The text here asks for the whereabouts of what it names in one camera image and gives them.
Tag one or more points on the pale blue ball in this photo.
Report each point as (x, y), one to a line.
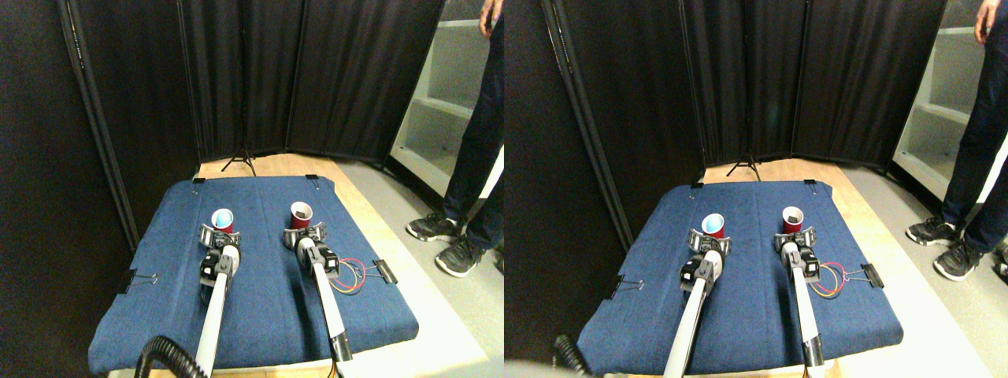
(713, 224)
(222, 217)

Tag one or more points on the red cup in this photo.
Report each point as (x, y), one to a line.
(718, 232)
(299, 224)
(791, 227)
(227, 227)

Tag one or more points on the white shelf unit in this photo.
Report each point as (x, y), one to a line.
(441, 126)
(933, 134)

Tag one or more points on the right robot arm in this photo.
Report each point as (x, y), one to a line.
(805, 315)
(327, 307)

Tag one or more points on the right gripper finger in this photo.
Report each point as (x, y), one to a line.
(809, 239)
(781, 243)
(320, 234)
(292, 239)

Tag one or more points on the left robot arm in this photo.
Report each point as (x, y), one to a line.
(211, 323)
(689, 331)

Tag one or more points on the person's legs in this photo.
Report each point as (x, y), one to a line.
(976, 142)
(472, 157)

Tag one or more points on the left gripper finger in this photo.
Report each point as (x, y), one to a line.
(695, 245)
(234, 240)
(207, 239)
(724, 246)

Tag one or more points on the dark blue cloth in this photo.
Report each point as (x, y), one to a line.
(268, 331)
(744, 331)

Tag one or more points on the person's hand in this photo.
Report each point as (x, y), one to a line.
(489, 17)
(986, 19)

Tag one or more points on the black curtain stand pole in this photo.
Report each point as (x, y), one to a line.
(583, 118)
(94, 118)

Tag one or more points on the black curtain stand foot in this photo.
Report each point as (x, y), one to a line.
(749, 165)
(246, 161)

